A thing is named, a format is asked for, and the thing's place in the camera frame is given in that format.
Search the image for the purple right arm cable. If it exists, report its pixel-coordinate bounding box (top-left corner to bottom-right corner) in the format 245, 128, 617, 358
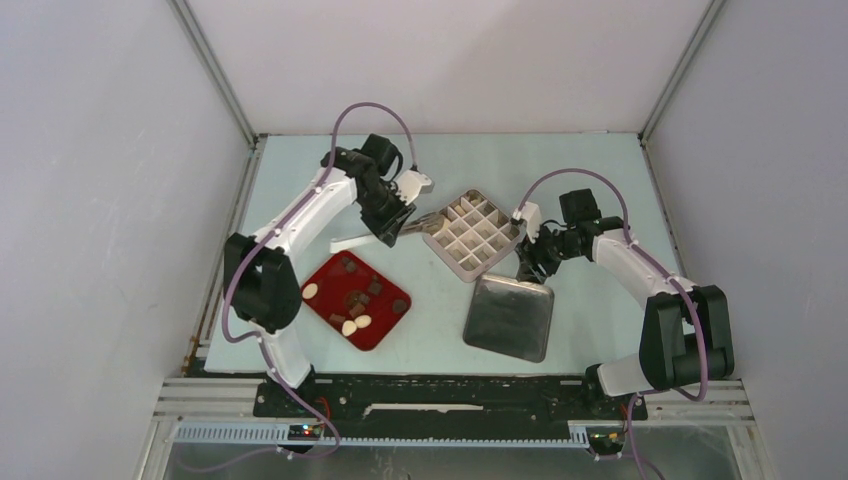
516, 167, 710, 480

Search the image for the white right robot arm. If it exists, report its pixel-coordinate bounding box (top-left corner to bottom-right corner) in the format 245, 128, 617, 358
511, 189, 735, 418

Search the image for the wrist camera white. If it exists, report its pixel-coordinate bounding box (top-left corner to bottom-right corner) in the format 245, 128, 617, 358
394, 169, 434, 205
511, 202, 542, 243

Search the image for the red rectangular tray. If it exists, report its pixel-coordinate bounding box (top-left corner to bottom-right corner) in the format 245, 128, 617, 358
301, 250, 412, 352

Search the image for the round dark chocolate piece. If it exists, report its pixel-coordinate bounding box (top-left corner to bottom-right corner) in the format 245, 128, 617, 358
391, 299, 409, 314

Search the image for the white chocolate left edge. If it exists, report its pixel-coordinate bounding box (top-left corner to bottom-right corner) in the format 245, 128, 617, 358
302, 283, 319, 300

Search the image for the brown bar chocolate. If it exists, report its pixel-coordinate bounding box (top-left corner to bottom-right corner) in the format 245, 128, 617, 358
328, 314, 347, 325

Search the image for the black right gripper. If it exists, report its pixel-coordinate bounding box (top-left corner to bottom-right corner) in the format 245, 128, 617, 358
515, 220, 582, 285

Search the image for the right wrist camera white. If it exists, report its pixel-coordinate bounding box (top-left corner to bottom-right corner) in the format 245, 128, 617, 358
511, 202, 542, 243

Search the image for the pink tin with white dividers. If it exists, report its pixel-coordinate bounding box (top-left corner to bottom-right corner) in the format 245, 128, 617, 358
423, 189, 522, 283

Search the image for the silver metal tin lid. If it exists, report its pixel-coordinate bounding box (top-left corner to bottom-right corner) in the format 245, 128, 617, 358
462, 274, 555, 363

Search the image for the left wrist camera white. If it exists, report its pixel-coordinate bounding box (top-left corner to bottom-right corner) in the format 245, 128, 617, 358
394, 169, 434, 205

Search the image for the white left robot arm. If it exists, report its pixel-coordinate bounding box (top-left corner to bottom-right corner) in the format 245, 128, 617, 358
221, 134, 434, 417

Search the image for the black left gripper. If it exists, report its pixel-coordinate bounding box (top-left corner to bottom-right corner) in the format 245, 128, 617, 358
356, 183, 416, 248

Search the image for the white oval chocolate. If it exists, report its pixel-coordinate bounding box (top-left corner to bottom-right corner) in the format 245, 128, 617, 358
341, 320, 358, 337
354, 315, 372, 329

